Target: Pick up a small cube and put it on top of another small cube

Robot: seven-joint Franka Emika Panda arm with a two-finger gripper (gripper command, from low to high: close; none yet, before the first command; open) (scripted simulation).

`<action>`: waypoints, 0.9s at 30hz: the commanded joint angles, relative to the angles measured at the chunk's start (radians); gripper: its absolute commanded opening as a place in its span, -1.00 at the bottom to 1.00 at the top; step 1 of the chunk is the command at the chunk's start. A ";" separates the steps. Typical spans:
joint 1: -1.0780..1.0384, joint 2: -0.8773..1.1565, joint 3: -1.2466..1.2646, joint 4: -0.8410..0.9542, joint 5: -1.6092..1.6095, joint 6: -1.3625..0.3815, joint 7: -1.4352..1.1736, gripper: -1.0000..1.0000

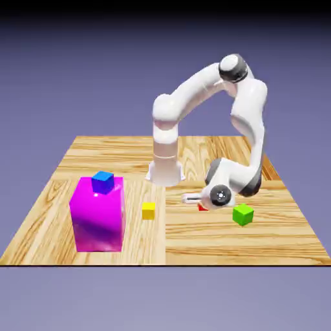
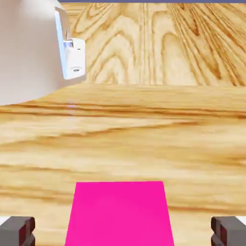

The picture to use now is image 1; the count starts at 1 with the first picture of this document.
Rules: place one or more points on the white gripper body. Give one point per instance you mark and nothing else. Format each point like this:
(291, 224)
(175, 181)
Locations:
(191, 198)

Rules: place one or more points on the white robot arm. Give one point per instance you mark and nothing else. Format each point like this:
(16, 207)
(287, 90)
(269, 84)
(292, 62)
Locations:
(247, 113)

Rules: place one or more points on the small red cube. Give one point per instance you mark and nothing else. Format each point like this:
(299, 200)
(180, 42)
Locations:
(201, 208)

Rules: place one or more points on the small yellow cube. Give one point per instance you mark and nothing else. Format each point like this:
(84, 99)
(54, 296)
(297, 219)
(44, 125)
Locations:
(148, 210)

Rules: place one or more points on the small green cube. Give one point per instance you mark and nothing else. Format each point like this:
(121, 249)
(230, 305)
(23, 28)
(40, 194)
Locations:
(242, 214)

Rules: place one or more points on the small blue cube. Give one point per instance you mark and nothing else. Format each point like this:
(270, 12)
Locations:
(103, 182)

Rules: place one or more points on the large magenta box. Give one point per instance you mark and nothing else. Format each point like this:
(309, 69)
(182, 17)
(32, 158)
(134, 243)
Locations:
(98, 219)

